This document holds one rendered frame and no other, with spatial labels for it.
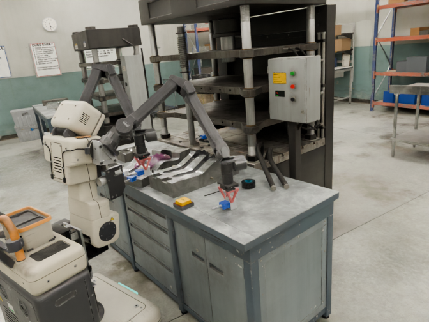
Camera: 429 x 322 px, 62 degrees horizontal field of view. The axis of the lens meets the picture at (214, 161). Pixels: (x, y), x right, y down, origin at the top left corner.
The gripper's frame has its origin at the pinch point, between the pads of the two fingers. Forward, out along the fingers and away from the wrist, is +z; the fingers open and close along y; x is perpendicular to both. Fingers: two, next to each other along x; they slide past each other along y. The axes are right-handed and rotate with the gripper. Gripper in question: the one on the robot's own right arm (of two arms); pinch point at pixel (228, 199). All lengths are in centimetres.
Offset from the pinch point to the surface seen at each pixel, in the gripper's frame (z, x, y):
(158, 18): -99, -37, 147
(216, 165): -6.3, -14.4, 35.0
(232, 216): 4.7, 4.5, -8.9
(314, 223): 16.2, -35.5, -22.8
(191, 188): 2.1, 4.9, 32.2
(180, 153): -7, -10, 75
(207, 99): 35, -309, 563
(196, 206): 4.6, 12.0, 12.6
